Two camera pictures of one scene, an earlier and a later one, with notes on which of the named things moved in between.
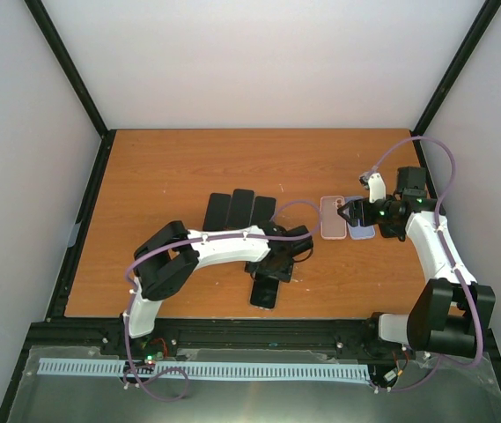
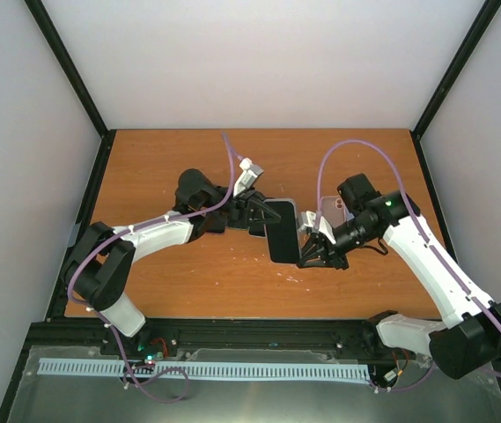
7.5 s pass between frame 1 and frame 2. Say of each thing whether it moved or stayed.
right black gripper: moved
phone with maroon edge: stayed
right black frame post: stayed
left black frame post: stayed
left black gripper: moved
